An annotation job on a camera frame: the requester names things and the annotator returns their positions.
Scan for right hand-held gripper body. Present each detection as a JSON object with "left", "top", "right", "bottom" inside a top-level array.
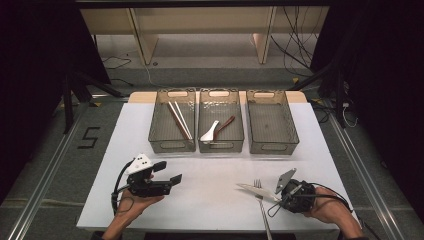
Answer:
[{"left": 274, "top": 167, "right": 317, "bottom": 214}]

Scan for white chopstick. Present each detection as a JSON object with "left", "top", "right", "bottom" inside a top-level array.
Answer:
[{"left": 167, "top": 101, "right": 188, "bottom": 135}]

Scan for aluminium floor rail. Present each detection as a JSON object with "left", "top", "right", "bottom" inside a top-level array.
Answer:
[
  {"left": 327, "top": 111, "right": 407, "bottom": 240},
  {"left": 5, "top": 99, "right": 98, "bottom": 240}
]

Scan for wooden table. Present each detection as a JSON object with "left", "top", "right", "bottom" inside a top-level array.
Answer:
[{"left": 128, "top": 90, "right": 308, "bottom": 104}]

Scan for white table sheet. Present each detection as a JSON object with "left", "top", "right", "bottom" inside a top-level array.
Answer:
[{"left": 75, "top": 101, "right": 363, "bottom": 233}]

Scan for bundle of black cables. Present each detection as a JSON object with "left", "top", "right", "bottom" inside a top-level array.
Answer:
[{"left": 269, "top": 6, "right": 322, "bottom": 70}]

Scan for metal fork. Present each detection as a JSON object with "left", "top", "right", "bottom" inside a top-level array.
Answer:
[{"left": 253, "top": 178, "right": 274, "bottom": 240}]

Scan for clear grey plastic bin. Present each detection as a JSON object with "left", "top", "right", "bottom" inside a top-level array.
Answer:
[
  {"left": 245, "top": 89, "right": 300, "bottom": 156},
  {"left": 197, "top": 87, "right": 245, "bottom": 154},
  {"left": 148, "top": 87, "right": 198, "bottom": 154}
]

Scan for black metal stand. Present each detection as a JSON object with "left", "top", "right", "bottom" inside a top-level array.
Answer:
[
  {"left": 289, "top": 59, "right": 348, "bottom": 130},
  {"left": 60, "top": 66, "right": 125, "bottom": 135}
]

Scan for brown chopsticks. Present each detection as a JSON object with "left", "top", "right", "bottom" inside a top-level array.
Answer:
[{"left": 174, "top": 100, "right": 194, "bottom": 140}]

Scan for person's left hand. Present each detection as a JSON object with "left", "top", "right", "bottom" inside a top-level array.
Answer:
[{"left": 114, "top": 192, "right": 165, "bottom": 221}]

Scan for person's right hand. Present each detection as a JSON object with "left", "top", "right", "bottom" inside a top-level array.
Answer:
[{"left": 303, "top": 185, "right": 350, "bottom": 223}]

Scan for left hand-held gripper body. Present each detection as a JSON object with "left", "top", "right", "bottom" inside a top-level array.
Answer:
[{"left": 124, "top": 153, "right": 173, "bottom": 198}]

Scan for black curtain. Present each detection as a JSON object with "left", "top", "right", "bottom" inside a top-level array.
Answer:
[
  {"left": 0, "top": 0, "right": 112, "bottom": 204},
  {"left": 309, "top": 0, "right": 424, "bottom": 221}
]

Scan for white ceramic spoon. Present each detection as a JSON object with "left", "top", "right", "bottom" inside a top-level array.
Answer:
[{"left": 199, "top": 119, "right": 221, "bottom": 145}]

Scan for brown wooden spoon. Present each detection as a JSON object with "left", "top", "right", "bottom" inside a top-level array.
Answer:
[{"left": 213, "top": 114, "right": 236, "bottom": 142}]

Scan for black floor cable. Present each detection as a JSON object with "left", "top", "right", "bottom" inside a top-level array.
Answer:
[{"left": 100, "top": 55, "right": 133, "bottom": 71}]

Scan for white floor cable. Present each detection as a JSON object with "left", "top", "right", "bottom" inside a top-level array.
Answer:
[{"left": 142, "top": 64, "right": 163, "bottom": 89}]

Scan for white looped cable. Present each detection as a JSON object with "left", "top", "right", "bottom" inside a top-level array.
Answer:
[{"left": 341, "top": 102, "right": 359, "bottom": 129}]

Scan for person's dark left sleeve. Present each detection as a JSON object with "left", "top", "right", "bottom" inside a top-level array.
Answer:
[{"left": 90, "top": 230, "right": 112, "bottom": 240}]

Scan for beige wooden desk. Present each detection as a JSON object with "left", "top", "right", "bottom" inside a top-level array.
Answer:
[{"left": 79, "top": 5, "right": 330, "bottom": 66}]

